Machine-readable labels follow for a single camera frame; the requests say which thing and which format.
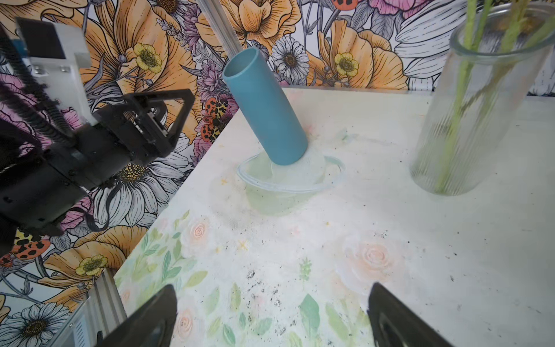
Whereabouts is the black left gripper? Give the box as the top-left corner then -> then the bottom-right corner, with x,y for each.
1,89 -> 195,230

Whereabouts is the aluminium front frame rail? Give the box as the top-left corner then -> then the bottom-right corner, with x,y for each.
48,270 -> 127,347

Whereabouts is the aluminium left corner post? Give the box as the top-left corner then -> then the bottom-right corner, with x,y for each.
197,0 -> 244,59

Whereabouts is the clear ribbed glass vase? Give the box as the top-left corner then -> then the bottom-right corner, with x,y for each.
410,1 -> 554,196

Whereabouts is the tall teal cylinder vase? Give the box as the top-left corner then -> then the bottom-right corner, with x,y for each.
223,48 -> 308,166

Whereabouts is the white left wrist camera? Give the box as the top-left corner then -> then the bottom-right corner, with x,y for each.
16,17 -> 98,126

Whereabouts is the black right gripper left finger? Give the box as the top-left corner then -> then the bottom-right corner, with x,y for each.
97,284 -> 177,347

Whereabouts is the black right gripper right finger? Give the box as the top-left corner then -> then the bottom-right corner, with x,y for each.
367,283 -> 452,347

